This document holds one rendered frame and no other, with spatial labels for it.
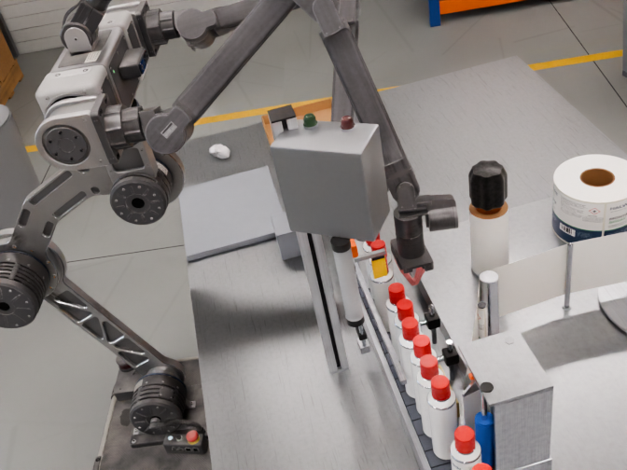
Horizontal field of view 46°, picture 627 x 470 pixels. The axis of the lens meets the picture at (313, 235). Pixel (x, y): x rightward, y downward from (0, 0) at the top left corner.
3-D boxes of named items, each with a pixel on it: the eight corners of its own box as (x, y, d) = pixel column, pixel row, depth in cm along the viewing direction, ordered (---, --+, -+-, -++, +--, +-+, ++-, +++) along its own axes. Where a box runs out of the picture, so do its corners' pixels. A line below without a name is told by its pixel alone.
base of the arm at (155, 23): (155, 44, 192) (140, 0, 185) (185, 39, 192) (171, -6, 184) (149, 58, 186) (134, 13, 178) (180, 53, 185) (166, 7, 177)
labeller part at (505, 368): (553, 388, 118) (553, 384, 117) (488, 407, 117) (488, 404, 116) (517, 330, 128) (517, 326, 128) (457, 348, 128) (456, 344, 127)
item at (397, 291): (420, 359, 160) (411, 292, 148) (397, 366, 160) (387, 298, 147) (412, 343, 164) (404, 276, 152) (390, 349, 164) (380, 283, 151)
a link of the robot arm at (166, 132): (292, -47, 139) (288, -49, 129) (345, 5, 141) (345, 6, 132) (148, 126, 151) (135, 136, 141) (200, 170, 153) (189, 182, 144)
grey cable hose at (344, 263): (367, 324, 144) (352, 242, 131) (349, 329, 144) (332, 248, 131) (361, 311, 147) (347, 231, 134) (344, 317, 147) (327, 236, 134)
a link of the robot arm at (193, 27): (348, -31, 185) (346, -46, 175) (363, 20, 185) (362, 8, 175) (182, 24, 189) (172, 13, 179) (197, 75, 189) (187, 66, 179)
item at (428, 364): (452, 435, 144) (447, 366, 131) (427, 443, 144) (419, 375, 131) (443, 415, 148) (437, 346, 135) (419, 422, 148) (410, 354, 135)
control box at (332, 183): (375, 242, 130) (361, 153, 119) (289, 231, 137) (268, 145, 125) (392, 208, 137) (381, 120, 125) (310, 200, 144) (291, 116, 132)
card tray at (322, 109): (354, 147, 241) (352, 137, 239) (277, 168, 240) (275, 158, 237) (332, 107, 265) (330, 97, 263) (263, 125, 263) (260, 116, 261)
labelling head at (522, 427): (551, 477, 133) (557, 387, 117) (484, 498, 132) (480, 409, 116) (519, 418, 144) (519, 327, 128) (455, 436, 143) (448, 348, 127)
